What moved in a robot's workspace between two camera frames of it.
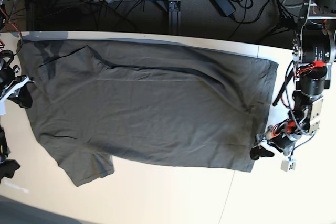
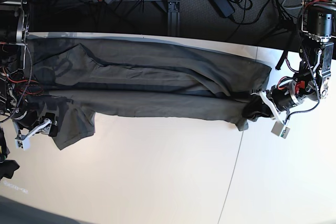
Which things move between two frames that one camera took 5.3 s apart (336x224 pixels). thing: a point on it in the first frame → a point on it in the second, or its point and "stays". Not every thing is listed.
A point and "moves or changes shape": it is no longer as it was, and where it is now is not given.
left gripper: (8, 81) → (29, 122)
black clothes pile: (8, 167) stays
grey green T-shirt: (90, 100) moves or changes shape
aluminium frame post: (174, 24) stays
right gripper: (283, 138) → (289, 93)
